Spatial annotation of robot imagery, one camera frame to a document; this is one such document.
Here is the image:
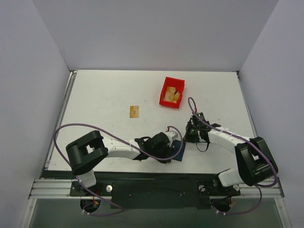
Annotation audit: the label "blue leather card holder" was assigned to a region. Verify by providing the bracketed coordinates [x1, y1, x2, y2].
[169, 140, 186, 162]

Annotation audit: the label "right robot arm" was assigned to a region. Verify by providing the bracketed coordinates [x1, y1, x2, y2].
[183, 113, 278, 194]

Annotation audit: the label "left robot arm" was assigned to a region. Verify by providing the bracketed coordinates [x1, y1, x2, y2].
[66, 131, 178, 196]

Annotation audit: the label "gold card face up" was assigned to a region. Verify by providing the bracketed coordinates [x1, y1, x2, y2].
[130, 106, 139, 118]

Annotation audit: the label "gold cards in bin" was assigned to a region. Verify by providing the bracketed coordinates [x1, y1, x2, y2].
[163, 86, 180, 103]

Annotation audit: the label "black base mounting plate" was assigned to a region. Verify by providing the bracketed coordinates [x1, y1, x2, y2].
[70, 173, 240, 212]

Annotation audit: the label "red plastic bin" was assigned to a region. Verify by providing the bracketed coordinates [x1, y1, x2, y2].
[159, 77, 185, 109]

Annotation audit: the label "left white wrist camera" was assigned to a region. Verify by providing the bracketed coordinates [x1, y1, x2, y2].
[165, 125, 182, 143]

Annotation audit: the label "aluminium frame rail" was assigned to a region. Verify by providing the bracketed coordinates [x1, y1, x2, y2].
[29, 179, 72, 199]

